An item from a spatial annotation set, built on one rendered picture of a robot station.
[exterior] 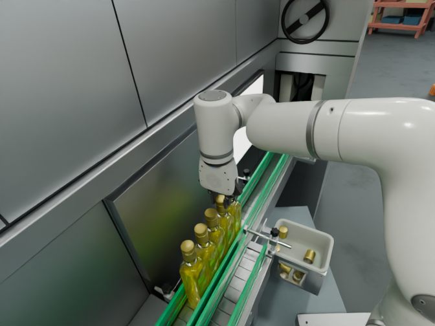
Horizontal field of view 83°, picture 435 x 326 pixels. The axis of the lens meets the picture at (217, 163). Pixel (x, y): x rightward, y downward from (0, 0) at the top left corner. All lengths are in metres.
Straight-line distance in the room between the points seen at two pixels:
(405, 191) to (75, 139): 0.50
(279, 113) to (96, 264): 0.51
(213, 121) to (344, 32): 0.96
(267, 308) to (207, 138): 0.83
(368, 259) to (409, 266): 2.02
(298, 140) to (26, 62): 0.41
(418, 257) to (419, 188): 0.07
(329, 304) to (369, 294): 1.00
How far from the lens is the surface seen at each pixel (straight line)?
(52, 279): 0.61
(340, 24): 1.37
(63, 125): 0.50
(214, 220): 0.70
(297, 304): 1.22
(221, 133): 0.54
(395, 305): 0.55
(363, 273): 2.30
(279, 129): 0.40
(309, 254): 1.07
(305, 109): 0.39
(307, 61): 1.42
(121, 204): 0.59
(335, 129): 0.36
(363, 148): 0.35
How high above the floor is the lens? 1.86
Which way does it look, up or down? 38 degrees down
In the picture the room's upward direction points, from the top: 5 degrees counter-clockwise
